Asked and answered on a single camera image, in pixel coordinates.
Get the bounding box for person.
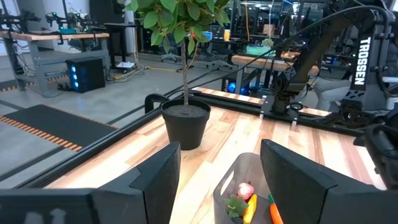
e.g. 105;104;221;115
313;77;352;112

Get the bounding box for yellow floor cable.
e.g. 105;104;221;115
136;64;180;73

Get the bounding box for red toy strawberry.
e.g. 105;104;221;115
223;194;249;218

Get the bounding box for black computer tower blue lights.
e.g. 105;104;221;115
65;56;106;94

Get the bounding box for yellow toy banana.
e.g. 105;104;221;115
242;194;259;224

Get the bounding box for orange toy carrot green top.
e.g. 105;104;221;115
268;193;284;224

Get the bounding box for black floor mat orange stripes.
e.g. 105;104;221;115
0;104;118;153

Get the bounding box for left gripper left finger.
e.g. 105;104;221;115
91;141;182;224

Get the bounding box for green plant in black pot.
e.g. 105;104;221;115
117;0;233;151

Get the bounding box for pink toy fruit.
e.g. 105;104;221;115
237;182;255;201

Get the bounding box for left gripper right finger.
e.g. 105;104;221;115
260;138;398;224

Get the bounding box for flat white box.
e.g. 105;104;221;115
116;61;136;70

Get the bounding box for wooden workbench grey legs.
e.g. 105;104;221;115
0;30;110;97

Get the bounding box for grey translucent plastic container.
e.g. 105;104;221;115
213;152;285;224

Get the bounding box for teal tray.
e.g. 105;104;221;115
245;45;272;57

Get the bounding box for black cable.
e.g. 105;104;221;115
164;4;388;97

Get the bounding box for wooden workbench black legs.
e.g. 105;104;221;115
231;52;320;94

